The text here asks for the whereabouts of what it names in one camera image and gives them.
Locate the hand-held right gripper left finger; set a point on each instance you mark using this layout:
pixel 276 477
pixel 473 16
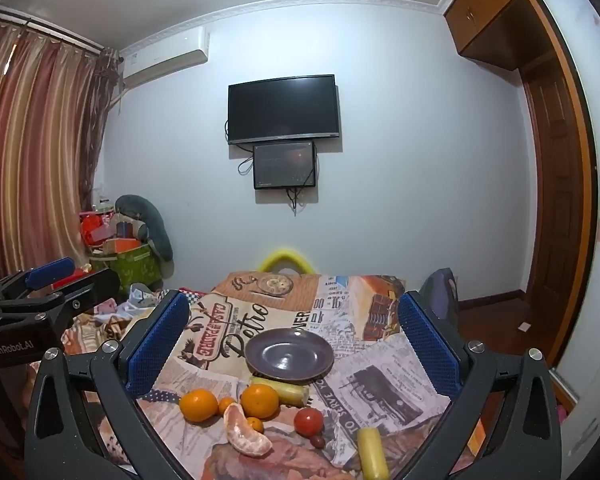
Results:
pixel 157 345

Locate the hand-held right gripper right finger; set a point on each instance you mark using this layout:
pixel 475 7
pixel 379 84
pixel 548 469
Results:
pixel 427 345

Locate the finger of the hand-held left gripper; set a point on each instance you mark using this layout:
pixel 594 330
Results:
pixel 85 290
pixel 50 270

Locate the large orange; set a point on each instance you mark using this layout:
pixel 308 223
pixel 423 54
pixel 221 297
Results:
pixel 198 405
pixel 260 401

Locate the small tangerine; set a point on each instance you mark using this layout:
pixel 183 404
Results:
pixel 256 425
pixel 226 405

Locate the yellow banana piece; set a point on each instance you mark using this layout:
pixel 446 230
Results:
pixel 372 452
pixel 285 392

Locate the peeled citrus segment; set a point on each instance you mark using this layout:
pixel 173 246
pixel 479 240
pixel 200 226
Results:
pixel 242 435

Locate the dark purple plate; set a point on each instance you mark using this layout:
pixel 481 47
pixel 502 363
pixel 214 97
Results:
pixel 287 355

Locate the red tomato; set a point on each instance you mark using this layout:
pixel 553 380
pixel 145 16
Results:
pixel 308 421

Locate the small dark red grape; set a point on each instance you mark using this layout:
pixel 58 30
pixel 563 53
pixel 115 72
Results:
pixel 318 441

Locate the orange cardboard box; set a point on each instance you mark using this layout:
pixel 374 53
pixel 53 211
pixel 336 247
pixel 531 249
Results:
pixel 122 246

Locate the red gift boxes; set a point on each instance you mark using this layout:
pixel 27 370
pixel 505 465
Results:
pixel 94 230

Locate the small white floor object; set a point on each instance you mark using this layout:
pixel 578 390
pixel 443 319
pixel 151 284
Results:
pixel 525 326

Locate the striped brown curtain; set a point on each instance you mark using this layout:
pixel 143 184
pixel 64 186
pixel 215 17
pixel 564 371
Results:
pixel 30 150

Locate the printed blanket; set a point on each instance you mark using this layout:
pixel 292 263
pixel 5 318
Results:
pixel 300 305

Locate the yellow chair back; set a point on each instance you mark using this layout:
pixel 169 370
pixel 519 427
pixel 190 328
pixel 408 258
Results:
pixel 285 252

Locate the brown wooden door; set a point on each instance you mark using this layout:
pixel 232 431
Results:
pixel 555 185

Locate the white air conditioner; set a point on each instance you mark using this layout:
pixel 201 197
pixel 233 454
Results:
pixel 165 57

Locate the wooden overhead cabinet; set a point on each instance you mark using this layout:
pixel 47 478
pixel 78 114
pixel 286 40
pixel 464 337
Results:
pixel 495 15

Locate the small black wall monitor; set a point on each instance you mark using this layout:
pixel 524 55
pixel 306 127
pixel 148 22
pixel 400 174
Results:
pixel 284 165

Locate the black wall television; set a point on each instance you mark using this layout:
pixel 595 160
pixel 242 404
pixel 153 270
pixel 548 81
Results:
pixel 285 107

